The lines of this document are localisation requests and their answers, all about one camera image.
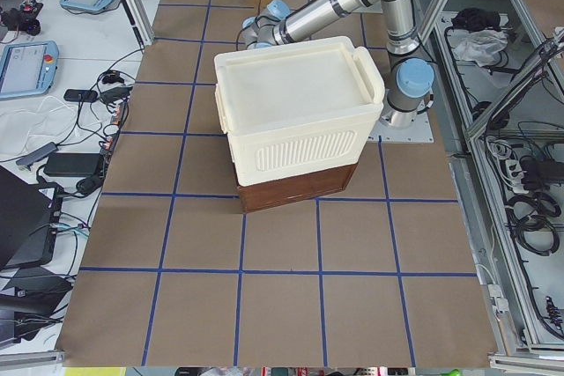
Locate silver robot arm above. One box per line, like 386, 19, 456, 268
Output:
240, 0, 422, 57

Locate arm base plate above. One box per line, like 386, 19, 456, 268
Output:
367, 107, 434, 144

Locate black power adapter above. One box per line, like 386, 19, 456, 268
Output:
44, 152, 101, 177

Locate blue teach pendant near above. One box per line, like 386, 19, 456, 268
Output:
1, 41, 59, 100

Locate cream plastic storage box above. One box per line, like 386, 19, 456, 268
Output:
214, 36, 385, 187

